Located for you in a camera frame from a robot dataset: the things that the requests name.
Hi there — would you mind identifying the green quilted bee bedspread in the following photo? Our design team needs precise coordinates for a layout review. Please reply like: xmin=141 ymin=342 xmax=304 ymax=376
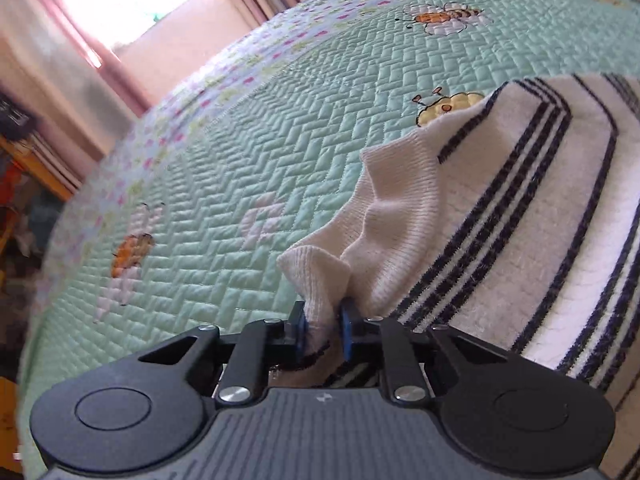
xmin=20 ymin=0 xmax=640 ymax=480

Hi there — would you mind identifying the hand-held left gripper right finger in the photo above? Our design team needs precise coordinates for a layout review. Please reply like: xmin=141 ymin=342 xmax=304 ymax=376
xmin=340 ymin=298 xmax=507 ymax=406

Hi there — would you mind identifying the black striped white sweater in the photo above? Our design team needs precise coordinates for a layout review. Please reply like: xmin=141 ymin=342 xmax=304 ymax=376
xmin=276 ymin=74 xmax=640 ymax=396

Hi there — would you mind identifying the pink curtain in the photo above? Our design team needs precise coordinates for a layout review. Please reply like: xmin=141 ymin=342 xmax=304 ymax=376
xmin=0 ymin=0 xmax=312 ymax=122

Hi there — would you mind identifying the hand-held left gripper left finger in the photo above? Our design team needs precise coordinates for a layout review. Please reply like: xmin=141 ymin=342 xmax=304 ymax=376
xmin=138 ymin=301 xmax=307 ymax=406

